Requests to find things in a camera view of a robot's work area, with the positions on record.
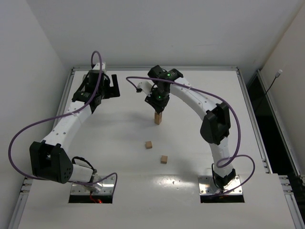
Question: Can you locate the long striped wood block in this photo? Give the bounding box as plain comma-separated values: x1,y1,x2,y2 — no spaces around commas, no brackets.
154,113,162,120

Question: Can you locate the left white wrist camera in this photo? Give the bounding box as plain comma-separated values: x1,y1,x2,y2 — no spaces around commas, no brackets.
91,62,107,73

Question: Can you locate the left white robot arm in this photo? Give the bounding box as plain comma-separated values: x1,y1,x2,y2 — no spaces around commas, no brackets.
30,70,120,185

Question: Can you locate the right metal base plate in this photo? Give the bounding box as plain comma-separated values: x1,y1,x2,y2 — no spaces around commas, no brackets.
198,176,243,197

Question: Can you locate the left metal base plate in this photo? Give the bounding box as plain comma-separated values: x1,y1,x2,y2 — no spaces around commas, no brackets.
70,175,116,196

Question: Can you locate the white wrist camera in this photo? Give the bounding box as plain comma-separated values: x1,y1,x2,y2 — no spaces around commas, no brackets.
91,62,107,73
136,81,153,97

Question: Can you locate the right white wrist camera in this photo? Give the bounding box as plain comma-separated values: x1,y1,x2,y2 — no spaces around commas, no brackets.
136,81,153,97

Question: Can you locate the metal base plate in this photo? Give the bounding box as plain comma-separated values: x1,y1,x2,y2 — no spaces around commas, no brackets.
198,176,243,197
70,175,116,196

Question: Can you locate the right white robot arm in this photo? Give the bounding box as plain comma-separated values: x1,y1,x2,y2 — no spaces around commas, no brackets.
144,65,236,189

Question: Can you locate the long plain wood block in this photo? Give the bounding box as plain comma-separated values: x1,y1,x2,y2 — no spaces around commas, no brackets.
154,116,162,125

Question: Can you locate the black wall cable with plug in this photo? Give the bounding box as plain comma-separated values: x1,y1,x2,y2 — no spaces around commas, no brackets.
258,69,283,101

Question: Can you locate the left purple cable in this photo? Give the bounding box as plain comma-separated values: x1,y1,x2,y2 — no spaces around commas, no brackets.
8,50,119,190

